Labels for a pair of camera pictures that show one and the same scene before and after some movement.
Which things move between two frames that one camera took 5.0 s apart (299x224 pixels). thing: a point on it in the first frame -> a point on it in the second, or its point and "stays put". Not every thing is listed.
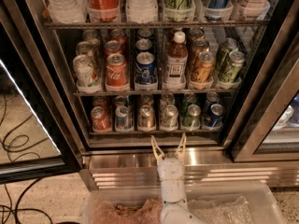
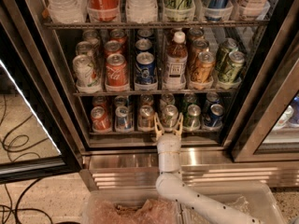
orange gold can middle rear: x=195 y=33 stays put
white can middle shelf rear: x=92 y=37 stays put
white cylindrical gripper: x=170 y=170 -> x=168 y=144
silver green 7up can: x=168 y=118 stays put
